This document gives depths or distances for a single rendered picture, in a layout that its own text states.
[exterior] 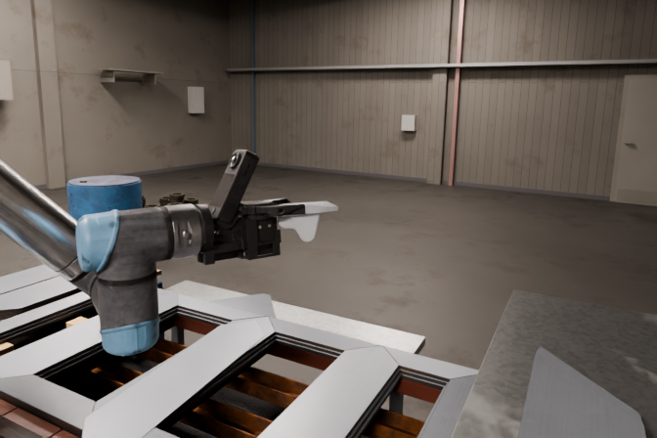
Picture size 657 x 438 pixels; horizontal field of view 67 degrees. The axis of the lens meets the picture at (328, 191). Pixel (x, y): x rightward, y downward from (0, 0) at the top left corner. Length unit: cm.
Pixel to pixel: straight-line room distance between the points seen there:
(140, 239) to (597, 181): 959
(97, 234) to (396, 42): 1035
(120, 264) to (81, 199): 388
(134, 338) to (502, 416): 68
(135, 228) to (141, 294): 9
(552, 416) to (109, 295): 78
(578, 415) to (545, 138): 908
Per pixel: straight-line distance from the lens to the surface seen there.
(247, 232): 73
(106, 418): 144
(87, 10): 1079
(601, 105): 993
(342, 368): 155
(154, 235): 69
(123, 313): 71
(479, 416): 105
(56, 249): 80
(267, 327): 180
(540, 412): 106
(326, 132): 1158
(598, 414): 110
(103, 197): 449
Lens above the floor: 162
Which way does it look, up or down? 10 degrees down
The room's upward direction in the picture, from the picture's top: 1 degrees clockwise
